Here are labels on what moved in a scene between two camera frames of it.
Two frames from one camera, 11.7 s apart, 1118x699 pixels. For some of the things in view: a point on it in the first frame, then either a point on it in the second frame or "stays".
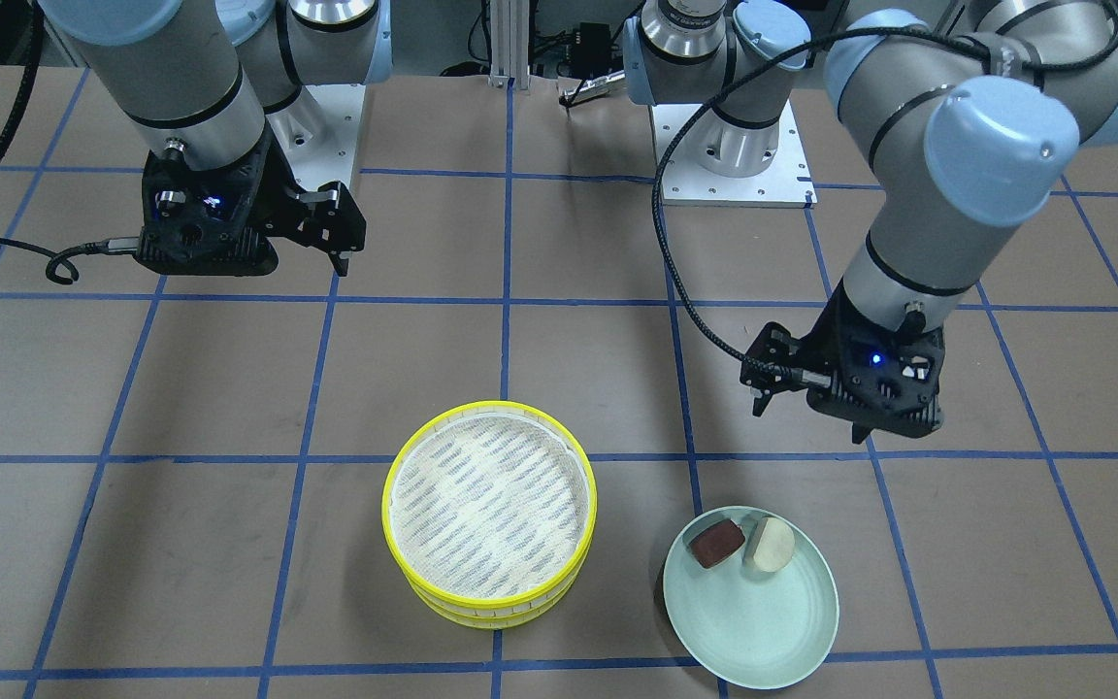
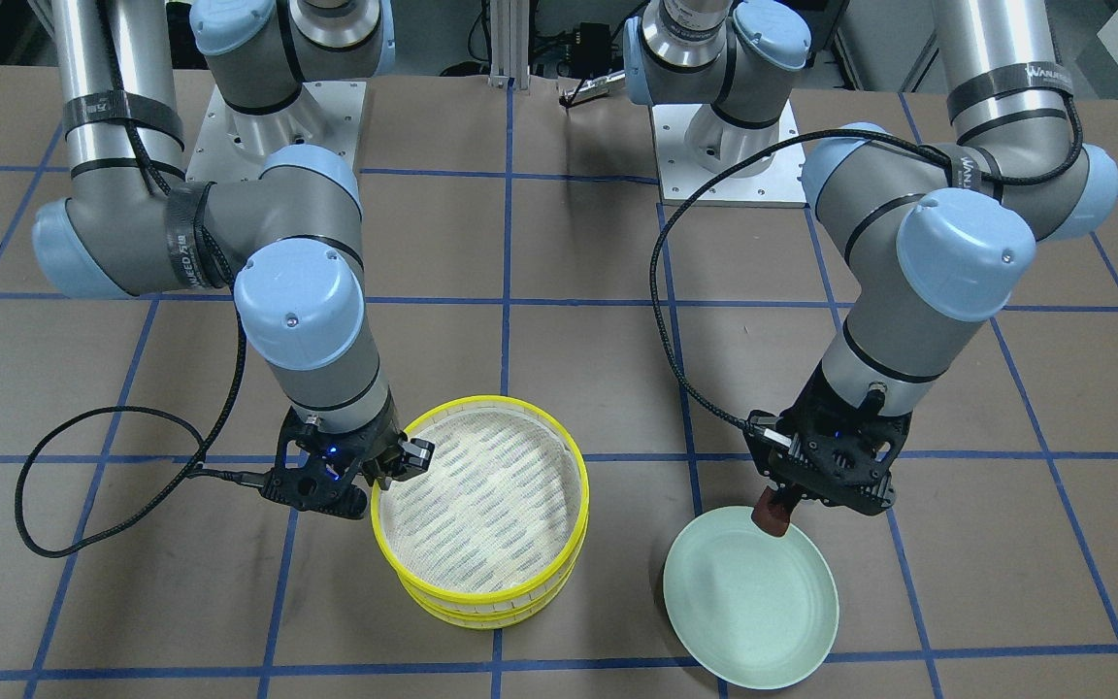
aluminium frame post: (509, 43) stays
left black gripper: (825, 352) to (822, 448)
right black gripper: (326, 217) to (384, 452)
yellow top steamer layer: (489, 505) stays
